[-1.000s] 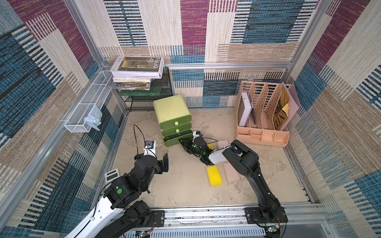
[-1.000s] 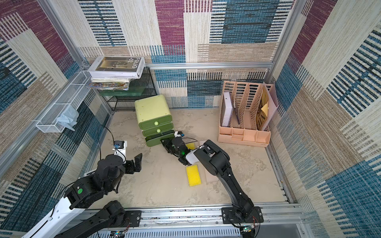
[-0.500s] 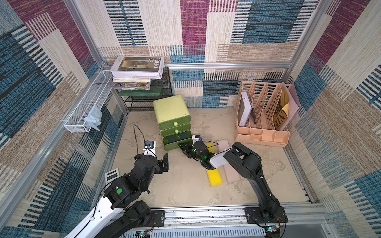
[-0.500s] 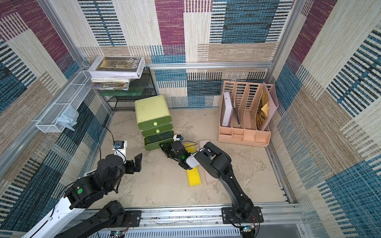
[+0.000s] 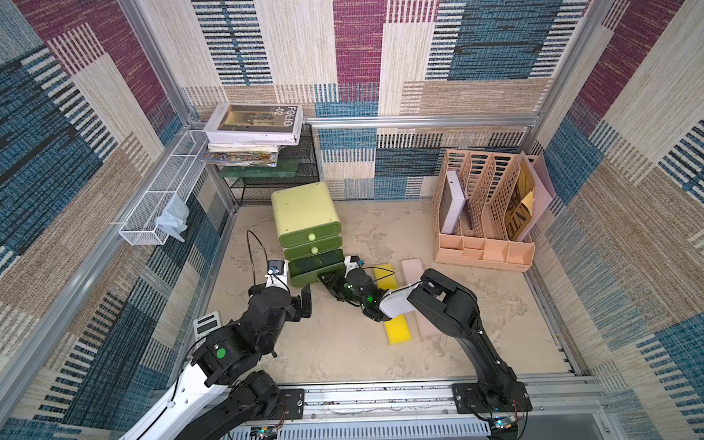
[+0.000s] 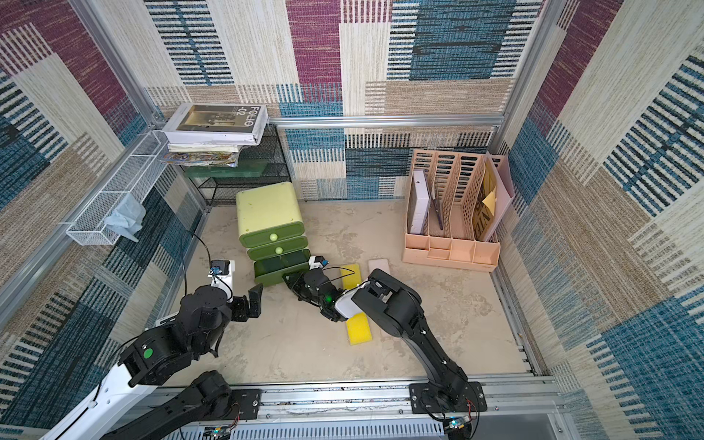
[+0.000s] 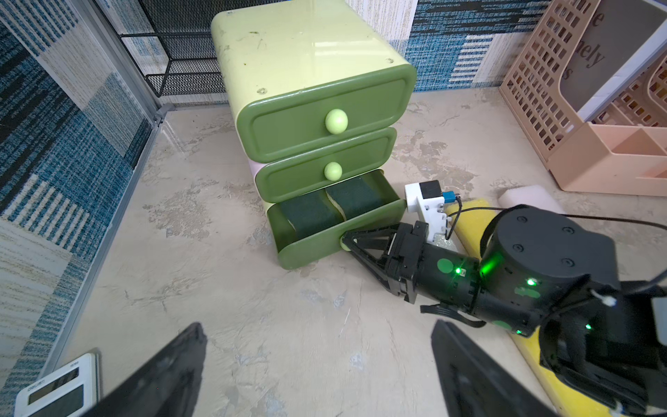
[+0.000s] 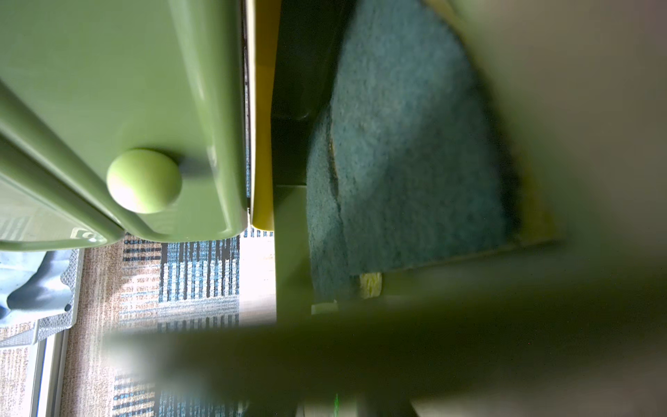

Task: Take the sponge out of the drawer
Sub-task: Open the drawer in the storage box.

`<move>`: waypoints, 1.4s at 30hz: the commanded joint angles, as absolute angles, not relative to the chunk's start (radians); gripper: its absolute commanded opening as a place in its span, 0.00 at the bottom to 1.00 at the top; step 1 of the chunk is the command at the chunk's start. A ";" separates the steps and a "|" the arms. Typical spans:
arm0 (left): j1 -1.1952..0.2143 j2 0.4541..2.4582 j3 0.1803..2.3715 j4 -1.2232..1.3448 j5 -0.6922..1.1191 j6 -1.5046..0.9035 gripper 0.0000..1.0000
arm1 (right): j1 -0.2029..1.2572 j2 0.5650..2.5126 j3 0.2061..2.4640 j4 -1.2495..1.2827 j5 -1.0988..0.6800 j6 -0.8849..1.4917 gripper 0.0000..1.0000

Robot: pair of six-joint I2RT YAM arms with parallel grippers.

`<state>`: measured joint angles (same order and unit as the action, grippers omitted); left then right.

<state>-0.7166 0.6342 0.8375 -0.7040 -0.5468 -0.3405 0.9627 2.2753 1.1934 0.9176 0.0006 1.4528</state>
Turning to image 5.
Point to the yellow brown magazine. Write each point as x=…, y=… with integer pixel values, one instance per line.
x=521, y=204

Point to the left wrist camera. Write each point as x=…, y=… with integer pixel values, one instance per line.
x=277, y=275

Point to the black wire shelf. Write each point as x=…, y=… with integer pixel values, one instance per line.
x=258, y=191

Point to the pink folder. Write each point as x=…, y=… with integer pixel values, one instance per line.
x=543, y=191

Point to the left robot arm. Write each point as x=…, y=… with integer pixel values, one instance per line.
x=219, y=389

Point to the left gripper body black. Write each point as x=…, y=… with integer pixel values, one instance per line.
x=266, y=346

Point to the aluminium front rail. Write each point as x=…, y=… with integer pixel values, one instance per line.
x=565, y=406

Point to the white book in organizer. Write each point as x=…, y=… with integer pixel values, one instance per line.
x=452, y=203

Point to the green top drawer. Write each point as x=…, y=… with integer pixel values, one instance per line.
x=296, y=238

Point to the pink sponge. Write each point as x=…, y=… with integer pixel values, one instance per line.
x=413, y=270
x=425, y=327

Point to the green tray on shelf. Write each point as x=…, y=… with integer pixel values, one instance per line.
x=284, y=169

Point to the pink desk file organizer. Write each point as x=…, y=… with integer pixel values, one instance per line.
x=480, y=239

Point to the crumpled white cloth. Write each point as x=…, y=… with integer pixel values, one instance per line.
x=173, y=218

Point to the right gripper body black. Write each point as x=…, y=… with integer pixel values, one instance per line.
x=335, y=282

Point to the stack of magazines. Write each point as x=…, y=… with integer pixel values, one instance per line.
x=241, y=155

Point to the white wire basket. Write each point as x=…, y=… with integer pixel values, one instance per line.
x=177, y=176

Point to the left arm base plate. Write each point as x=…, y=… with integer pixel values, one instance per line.
x=288, y=404

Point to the large white book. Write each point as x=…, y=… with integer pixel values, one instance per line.
x=271, y=124

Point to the green bottom drawer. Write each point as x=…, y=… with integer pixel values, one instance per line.
x=307, y=270

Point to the yellow sponge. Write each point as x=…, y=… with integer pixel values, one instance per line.
x=385, y=277
x=397, y=330

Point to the white calculator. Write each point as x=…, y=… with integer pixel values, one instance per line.
x=206, y=324

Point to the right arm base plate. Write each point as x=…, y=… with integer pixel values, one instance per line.
x=471, y=398

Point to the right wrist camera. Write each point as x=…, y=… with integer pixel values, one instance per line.
x=352, y=263

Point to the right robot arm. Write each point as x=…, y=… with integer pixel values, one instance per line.
x=454, y=310

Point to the green drawer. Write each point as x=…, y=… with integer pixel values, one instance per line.
x=313, y=248
x=307, y=270
x=296, y=238

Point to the green three-drawer cabinet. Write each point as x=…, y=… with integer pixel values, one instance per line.
x=302, y=207

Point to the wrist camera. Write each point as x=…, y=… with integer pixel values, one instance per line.
x=277, y=275
x=352, y=263

